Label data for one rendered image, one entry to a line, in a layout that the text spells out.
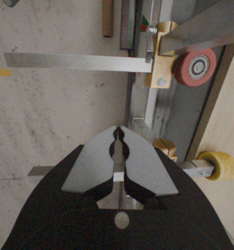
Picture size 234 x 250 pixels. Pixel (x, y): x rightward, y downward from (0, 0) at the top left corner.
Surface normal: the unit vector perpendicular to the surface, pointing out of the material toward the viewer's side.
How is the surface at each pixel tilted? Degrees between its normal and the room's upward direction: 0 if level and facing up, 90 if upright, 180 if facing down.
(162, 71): 0
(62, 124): 0
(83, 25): 0
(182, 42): 90
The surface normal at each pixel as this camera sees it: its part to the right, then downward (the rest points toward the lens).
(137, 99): 0.09, 0.42
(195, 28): -1.00, 0.00
